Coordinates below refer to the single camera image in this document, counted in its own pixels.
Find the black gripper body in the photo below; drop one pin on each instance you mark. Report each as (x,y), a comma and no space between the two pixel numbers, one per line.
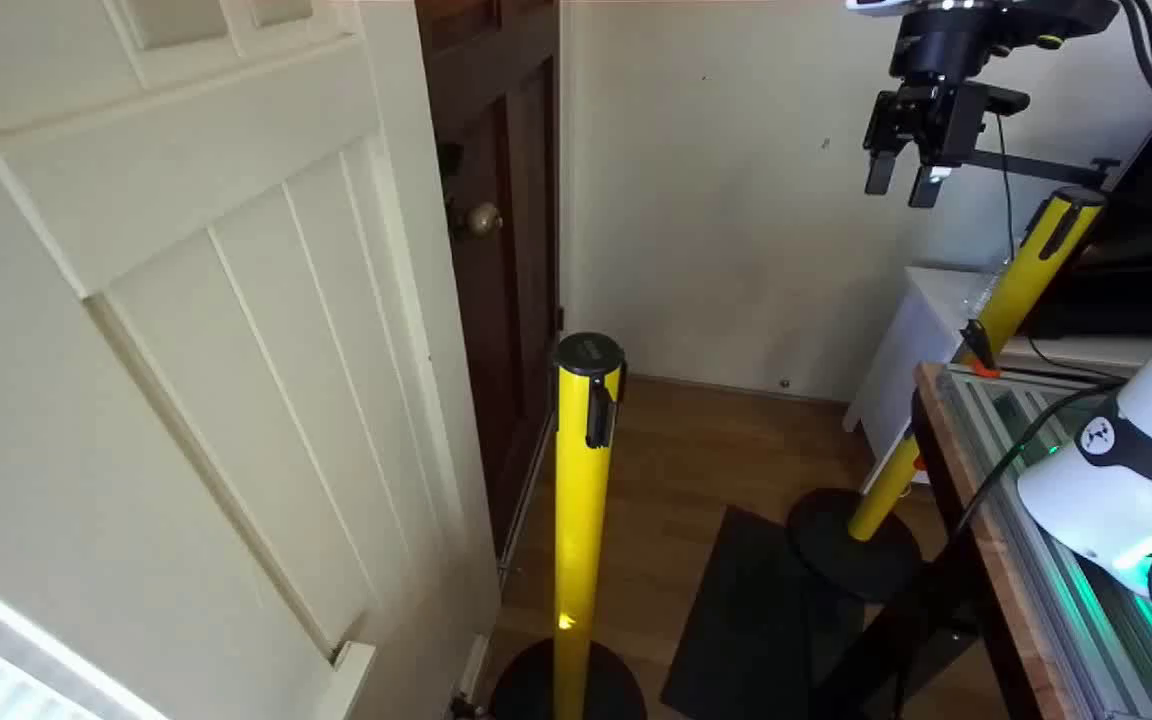
(937,116)

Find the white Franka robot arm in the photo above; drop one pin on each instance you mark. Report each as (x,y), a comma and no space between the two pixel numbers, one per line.
(1142,454)

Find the white low cabinet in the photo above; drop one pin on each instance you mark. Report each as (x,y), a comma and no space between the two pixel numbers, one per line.
(918,342)

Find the orange and black clamp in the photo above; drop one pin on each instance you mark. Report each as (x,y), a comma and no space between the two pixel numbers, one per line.
(980,349)

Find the black monitor screen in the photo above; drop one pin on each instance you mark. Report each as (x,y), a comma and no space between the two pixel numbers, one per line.
(1142,226)

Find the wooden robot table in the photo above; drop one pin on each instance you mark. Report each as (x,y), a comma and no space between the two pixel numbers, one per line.
(969,532)

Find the dark brown wooden door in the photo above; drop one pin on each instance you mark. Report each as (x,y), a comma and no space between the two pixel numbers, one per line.
(503,134)

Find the round metal door knob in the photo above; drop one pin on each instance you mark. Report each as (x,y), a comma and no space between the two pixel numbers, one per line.
(486,217)

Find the black floor mat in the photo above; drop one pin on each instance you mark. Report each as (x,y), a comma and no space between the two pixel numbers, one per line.
(749,625)

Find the white panelled partition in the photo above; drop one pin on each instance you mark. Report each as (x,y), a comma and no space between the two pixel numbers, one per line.
(203,335)

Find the thin black mount rod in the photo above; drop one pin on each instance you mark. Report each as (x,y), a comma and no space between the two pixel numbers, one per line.
(1038,166)

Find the tilted yellow stanchion post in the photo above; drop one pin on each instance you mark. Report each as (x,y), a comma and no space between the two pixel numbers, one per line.
(1023,274)

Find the aluminium profile base frame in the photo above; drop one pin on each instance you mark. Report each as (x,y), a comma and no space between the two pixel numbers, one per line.
(1068,600)

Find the upright yellow stanchion post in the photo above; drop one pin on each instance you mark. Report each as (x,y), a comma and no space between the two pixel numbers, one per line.
(577,506)

